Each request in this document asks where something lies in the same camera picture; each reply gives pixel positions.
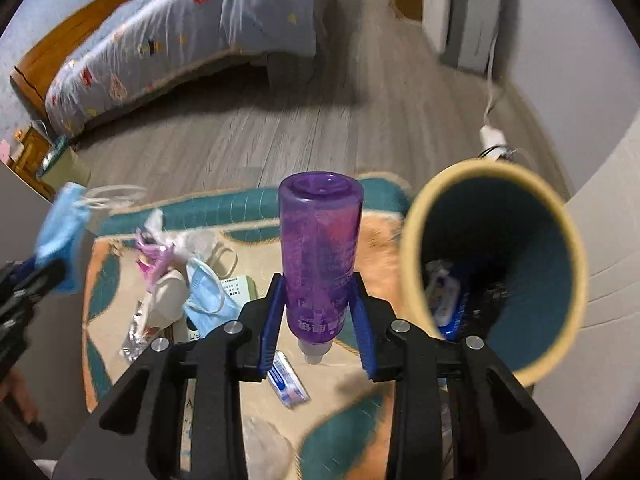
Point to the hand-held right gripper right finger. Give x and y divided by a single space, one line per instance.
361 332

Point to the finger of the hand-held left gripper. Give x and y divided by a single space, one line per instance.
42 277

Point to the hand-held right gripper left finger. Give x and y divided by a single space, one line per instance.
266 332

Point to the purple plastic bottle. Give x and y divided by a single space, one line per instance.
320 260

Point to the beige bin with teal lining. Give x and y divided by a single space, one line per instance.
540 260

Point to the person's left hand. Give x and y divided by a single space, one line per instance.
17 400

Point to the green and white box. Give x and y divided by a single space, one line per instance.
239 290

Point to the blue white red tube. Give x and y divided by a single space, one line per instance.
287 380

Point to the blue white wipes pack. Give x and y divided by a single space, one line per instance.
447 295

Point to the teal and orange rug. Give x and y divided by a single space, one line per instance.
380 240

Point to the clear plastic bag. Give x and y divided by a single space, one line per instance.
205 245

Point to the silver foil wrapper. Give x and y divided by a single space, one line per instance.
134 332

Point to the pink wrapper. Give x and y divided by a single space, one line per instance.
152 257

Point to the small beige container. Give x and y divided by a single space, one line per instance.
67 165

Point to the wooden nightstand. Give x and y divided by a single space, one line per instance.
30 160

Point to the white power strip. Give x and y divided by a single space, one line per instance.
491 140

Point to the wooden bed headboard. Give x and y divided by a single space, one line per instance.
65 42

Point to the white wardrobe door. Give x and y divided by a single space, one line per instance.
610 210

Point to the blue printed blanket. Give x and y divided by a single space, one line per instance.
200 35

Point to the grey cabinet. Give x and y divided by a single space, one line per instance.
475 15

